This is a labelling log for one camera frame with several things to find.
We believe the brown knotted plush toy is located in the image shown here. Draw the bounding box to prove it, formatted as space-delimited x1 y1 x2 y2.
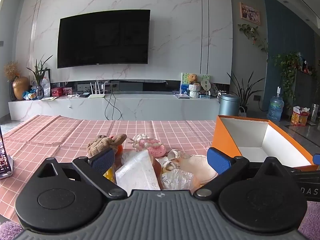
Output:
86 134 127 158

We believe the cream round fabric pad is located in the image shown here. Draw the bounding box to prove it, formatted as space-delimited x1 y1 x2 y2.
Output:
177 155 218 184

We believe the clear bubble plastic bag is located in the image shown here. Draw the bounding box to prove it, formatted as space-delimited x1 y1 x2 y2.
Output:
115 150 160 196

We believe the pink white crochet item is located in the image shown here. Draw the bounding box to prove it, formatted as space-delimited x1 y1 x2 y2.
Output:
130 134 167 158

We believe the white tissue paper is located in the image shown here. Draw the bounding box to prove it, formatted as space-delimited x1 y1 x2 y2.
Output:
121 151 137 165

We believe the purple fuzzy rug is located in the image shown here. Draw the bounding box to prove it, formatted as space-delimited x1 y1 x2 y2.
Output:
299 202 320 240

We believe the yellow snack packet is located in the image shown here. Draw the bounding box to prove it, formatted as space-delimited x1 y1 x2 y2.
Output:
104 166 116 184

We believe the orange cardboard box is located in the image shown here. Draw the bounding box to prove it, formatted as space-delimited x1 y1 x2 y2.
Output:
212 115 319 171

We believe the pink checkered tablecloth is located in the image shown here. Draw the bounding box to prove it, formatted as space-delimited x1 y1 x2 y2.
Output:
1 115 215 221

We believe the colourful gift box on floor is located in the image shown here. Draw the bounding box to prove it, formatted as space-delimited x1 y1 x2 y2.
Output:
291 106 310 126

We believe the phone on stand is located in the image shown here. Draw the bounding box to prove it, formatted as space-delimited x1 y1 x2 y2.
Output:
0 130 13 180

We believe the blue water jug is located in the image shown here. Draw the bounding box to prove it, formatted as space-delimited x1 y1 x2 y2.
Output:
267 87 284 121

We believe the woven basket on floor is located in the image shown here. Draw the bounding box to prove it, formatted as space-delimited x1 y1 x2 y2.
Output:
239 106 247 117

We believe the white labelled pouch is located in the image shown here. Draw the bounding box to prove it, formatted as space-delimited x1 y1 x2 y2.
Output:
161 169 195 190

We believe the grey metal trash bin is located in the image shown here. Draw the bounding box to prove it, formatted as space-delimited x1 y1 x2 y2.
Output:
219 93 240 116

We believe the white wifi router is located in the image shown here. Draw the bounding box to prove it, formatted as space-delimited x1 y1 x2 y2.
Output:
89 81 105 99

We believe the red box on console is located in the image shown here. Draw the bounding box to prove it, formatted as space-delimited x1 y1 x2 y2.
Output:
51 87 63 97

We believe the white shell fabric piece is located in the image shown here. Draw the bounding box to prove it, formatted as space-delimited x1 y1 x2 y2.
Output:
156 149 190 173

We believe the tall floor plant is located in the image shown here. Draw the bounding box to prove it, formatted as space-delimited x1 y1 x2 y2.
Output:
227 72 265 113

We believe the gold acorn vase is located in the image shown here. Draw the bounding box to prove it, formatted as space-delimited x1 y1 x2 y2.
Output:
12 76 29 100

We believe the trailing plant on cabinet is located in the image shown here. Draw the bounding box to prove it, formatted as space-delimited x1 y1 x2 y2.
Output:
273 52 300 109

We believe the white marble tv console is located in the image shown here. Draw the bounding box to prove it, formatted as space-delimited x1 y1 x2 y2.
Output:
8 94 220 121

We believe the green plant in glass vase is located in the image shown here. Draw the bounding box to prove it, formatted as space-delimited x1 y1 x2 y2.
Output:
27 55 53 100

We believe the teddy bear on stand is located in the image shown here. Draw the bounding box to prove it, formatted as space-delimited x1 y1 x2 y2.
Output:
188 74 201 99

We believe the hanging vine plant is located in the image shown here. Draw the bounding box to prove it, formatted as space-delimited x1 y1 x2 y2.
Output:
238 24 268 54

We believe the black power cable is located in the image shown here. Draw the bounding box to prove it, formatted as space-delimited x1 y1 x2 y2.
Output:
103 89 123 121

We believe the black wall television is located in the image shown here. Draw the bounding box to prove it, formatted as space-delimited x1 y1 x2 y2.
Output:
57 9 151 68

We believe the framed wall picture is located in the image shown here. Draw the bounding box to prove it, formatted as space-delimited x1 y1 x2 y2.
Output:
240 2 261 25

